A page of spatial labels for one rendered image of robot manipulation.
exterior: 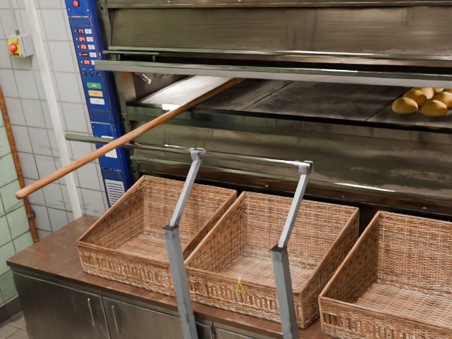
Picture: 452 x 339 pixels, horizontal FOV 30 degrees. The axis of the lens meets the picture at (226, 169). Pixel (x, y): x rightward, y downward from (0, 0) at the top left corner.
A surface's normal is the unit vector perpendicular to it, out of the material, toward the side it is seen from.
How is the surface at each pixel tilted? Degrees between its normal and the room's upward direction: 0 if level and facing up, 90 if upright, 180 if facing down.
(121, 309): 90
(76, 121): 90
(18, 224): 90
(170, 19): 71
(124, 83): 90
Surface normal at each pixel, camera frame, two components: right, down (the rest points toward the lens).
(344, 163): -0.60, 0.04
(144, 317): -0.59, 0.37
